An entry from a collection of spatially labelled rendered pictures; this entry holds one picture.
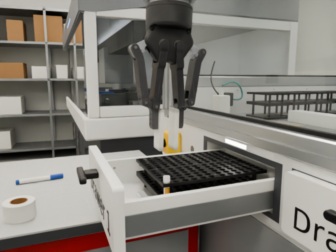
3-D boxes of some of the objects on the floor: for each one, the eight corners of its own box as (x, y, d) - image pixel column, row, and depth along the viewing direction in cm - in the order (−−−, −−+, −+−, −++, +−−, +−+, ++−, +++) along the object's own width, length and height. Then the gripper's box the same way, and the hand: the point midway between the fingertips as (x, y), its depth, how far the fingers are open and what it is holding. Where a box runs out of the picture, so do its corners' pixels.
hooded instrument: (91, 300, 144) (73, -99, 116) (70, 180, 315) (60, 7, 286) (283, 248, 188) (303, -51, 160) (173, 168, 358) (173, 16, 330)
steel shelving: (-50, 165, 368) (-70, -2, 336) (-36, 156, 414) (-53, 8, 382) (211, 146, 476) (214, 18, 444) (199, 140, 522) (201, 23, 490)
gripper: (200, 13, 53) (195, 142, 56) (117, 3, 47) (117, 146, 51) (222, 4, 46) (214, 151, 50) (129, -9, 40) (128, 157, 44)
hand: (166, 129), depth 50 cm, fingers closed
